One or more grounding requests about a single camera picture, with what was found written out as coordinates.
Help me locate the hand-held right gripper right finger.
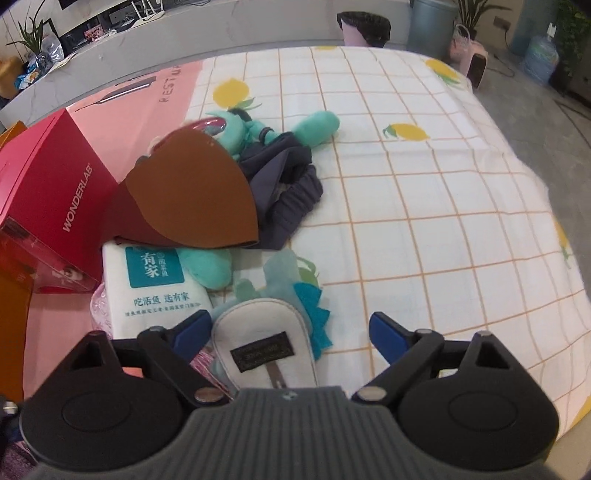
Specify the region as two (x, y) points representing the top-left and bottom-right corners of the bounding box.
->
(352, 312), (514, 408)

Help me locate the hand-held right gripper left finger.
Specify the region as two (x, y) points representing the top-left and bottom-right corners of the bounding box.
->
(69, 310), (232, 407)

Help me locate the white fabric pouch black label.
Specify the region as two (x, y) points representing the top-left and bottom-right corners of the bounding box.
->
(211, 298), (319, 391)

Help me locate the dark navy cloth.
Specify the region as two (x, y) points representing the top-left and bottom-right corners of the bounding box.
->
(238, 131), (324, 250)

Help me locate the white tissue pack teal label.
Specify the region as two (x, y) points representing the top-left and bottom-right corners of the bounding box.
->
(102, 242), (215, 342)

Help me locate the blue spiky felt toy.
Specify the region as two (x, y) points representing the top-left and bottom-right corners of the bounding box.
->
(233, 251), (331, 361)

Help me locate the pink patterned plastic bag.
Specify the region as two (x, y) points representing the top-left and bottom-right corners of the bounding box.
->
(90, 282), (232, 400)

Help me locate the brown paper cone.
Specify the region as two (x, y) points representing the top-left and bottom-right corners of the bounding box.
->
(113, 127), (260, 250)

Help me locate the checkered lemon print bedsheet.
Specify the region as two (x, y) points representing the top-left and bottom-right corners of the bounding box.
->
(185, 45), (591, 439)

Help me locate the red cardboard box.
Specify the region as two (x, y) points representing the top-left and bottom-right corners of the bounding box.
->
(0, 108), (121, 294)

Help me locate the teal plush toy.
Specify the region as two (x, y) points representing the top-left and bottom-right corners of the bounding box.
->
(178, 110), (341, 291)

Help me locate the pink space heater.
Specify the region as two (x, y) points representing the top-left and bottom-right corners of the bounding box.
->
(466, 48), (491, 89)

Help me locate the grey marble tv counter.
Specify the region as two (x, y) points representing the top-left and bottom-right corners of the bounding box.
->
(0, 0), (416, 134)

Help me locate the pink trash bin black liner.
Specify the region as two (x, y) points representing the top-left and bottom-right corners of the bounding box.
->
(337, 11), (392, 48)

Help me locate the pile of snack packets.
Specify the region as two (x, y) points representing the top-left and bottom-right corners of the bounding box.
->
(14, 58), (54, 90)

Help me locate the grey metal bin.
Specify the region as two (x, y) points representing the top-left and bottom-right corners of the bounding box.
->
(409, 0), (458, 55)

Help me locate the brown vase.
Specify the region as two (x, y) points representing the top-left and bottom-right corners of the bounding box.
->
(0, 58), (25, 100)

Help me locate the blue water jug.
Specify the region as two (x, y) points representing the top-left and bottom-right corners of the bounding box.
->
(524, 34), (560, 86)

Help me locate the white router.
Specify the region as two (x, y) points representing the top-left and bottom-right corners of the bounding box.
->
(129, 0), (160, 24)

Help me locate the potted green plant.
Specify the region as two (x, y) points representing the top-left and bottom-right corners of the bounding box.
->
(455, 0), (502, 31)

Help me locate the potted long-leaf plant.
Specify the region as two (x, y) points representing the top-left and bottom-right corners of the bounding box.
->
(7, 4), (61, 70)

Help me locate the hanging vine plant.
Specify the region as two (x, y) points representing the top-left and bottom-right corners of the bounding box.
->
(554, 0), (591, 93)

